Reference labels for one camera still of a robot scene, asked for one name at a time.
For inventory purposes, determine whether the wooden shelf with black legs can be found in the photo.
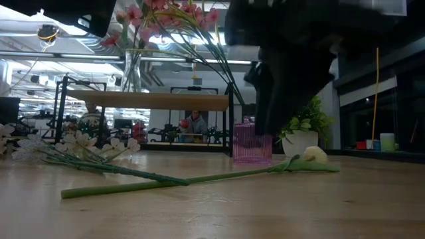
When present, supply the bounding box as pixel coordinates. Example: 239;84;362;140
54;75;235;157

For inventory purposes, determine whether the pink blossom flower spray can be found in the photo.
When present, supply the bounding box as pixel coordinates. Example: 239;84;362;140
99;0;247;108

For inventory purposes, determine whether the white ceiling box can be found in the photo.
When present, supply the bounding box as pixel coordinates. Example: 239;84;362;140
338;0;408;17

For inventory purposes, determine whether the long LED light bar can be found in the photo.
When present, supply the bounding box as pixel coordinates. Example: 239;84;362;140
0;50;253;66

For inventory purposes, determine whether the purple ribbed glass vase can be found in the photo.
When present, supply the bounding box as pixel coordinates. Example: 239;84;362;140
232;118;274;166

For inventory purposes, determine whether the yellow hanging power cable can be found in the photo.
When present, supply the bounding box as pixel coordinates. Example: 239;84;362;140
371;46;380;140

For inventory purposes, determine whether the person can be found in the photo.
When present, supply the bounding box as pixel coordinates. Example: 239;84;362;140
183;110;209;143
79;101;103;132

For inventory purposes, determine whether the tall clear glass vase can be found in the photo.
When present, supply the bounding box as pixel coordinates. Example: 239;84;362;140
120;51;143;94

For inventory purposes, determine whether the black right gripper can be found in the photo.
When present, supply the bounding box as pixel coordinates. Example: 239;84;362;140
225;0;339;137

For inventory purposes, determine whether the black round ceiling device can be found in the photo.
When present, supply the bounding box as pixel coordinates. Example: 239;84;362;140
37;23;61;43

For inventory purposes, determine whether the red tool cart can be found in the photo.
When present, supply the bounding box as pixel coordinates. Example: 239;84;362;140
132;121;147;143

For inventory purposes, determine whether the white blossom flower spray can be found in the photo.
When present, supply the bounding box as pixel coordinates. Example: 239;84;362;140
0;123;191;187

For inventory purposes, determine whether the black monitor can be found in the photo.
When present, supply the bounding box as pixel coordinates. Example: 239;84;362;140
113;118;133;130
0;96;21;123

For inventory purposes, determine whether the pale green cup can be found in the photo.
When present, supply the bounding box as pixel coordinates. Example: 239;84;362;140
380;132;396;152

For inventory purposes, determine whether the green plant in white pot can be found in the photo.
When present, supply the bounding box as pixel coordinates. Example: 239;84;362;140
278;95;335;159

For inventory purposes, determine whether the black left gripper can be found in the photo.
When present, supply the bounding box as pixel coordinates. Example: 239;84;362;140
42;0;118;38

